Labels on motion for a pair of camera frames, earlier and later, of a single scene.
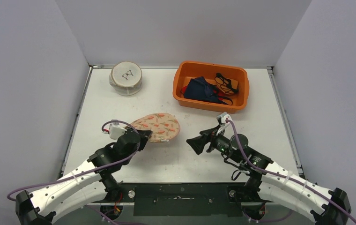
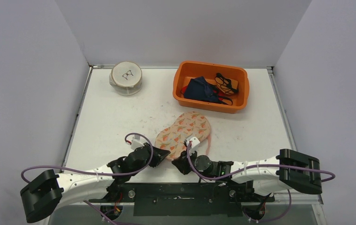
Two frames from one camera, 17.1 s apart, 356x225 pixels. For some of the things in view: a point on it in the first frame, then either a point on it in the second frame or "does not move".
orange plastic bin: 211,86 does not move
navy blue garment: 198,88 does not move
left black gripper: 145,135 -> 158,155
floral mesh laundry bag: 165,126 -> 173,138
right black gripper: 207,141 -> 185,161
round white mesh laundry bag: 126,78 does not move
